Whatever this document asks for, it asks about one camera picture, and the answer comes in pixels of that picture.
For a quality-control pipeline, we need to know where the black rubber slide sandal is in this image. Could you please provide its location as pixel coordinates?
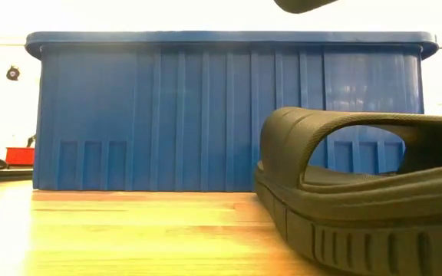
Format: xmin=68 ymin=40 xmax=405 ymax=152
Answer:
xmin=253 ymin=106 xmax=442 ymax=276
xmin=272 ymin=0 xmax=340 ymax=15

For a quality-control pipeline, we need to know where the blue plastic bin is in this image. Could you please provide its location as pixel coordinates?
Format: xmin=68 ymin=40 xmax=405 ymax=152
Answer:
xmin=25 ymin=30 xmax=440 ymax=193

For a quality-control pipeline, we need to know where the red storage box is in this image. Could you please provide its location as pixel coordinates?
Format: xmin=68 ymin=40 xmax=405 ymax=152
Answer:
xmin=5 ymin=146 xmax=36 ymax=167

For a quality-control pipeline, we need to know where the round black wall fixture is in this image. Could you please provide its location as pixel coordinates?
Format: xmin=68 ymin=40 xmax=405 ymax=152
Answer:
xmin=5 ymin=65 xmax=21 ymax=82

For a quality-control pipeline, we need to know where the black aluminium base frame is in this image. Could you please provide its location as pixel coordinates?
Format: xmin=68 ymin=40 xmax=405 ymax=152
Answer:
xmin=0 ymin=167 xmax=35 ymax=183

